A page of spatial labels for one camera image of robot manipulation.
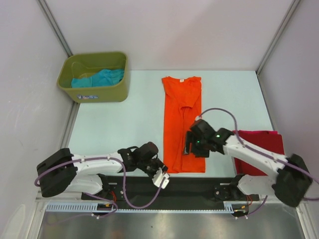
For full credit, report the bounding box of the aluminium rail frame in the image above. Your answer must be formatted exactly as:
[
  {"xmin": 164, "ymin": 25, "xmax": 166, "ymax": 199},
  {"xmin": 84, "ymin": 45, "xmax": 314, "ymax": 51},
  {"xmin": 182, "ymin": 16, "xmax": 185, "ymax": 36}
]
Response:
[{"xmin": 34, "ymin": 183, "xmax": 309, "ymax": 203}]

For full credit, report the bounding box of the olive green plastic bin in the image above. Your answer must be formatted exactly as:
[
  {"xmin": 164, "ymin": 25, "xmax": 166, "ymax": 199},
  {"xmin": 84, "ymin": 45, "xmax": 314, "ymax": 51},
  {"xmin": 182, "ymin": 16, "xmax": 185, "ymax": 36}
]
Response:
[{"xmin": 57, "ymin": 51, "xmax": 130, "ymax": 103}]

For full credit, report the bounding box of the teal t shirt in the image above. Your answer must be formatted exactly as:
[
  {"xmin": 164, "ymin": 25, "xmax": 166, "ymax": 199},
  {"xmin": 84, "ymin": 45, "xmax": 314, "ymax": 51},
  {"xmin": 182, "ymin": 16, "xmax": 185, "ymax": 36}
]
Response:
[{"xmin": 71, "ymin": 69, "xmax": 125, "ymax": 88}]

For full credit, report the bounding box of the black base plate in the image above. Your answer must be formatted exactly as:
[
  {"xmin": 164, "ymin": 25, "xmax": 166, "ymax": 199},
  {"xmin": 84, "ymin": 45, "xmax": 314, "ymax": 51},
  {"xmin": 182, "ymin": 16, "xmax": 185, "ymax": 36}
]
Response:
[{"xmin": 81, "ymin": 175, "xmax": 260, "ymax": 210}]

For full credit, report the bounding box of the slotted cable duct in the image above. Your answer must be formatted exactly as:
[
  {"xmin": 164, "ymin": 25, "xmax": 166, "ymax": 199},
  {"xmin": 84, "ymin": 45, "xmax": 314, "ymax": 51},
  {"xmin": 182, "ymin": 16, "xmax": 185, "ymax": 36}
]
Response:
[{"xmin": 45, "ymin": 202, "xmax": 244, "ymax": 214}]

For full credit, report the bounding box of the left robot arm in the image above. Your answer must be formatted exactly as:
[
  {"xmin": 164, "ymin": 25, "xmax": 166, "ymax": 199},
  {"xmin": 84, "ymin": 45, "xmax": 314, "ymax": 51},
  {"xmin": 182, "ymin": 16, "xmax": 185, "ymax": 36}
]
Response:
[{"xmin": 34, "ymin": 142, "xmax": 169, "ymax": 199}]

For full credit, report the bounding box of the orange t shirt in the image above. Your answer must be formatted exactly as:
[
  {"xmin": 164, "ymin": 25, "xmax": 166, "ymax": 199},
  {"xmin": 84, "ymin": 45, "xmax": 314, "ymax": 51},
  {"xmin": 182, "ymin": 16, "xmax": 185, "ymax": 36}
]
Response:
[{"xmin": 162, "ymin": 76, "xmax": 205, "ymax": 173}]

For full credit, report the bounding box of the folded red t shirt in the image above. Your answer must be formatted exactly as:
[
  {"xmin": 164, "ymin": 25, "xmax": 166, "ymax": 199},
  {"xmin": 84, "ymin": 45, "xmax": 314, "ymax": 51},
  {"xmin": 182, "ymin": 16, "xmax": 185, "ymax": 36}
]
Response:
[{"xmin": 231, "ymin": 130, "xmax": 286, "ymax": 176}]

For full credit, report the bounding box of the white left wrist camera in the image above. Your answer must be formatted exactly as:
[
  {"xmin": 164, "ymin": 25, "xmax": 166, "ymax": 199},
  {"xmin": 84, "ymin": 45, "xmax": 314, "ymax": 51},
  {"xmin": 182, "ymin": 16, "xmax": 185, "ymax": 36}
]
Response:
[{"xmin": 152, "ymin": 168, "xmax": 170, "ymax": 189}]

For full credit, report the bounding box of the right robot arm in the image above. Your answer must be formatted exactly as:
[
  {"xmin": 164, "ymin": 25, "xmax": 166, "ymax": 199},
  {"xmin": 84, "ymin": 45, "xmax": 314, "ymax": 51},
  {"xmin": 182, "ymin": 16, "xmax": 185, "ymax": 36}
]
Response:
[{"xmin": 184, "ymin": 119, "xmax": 313, "ymax": 208}]

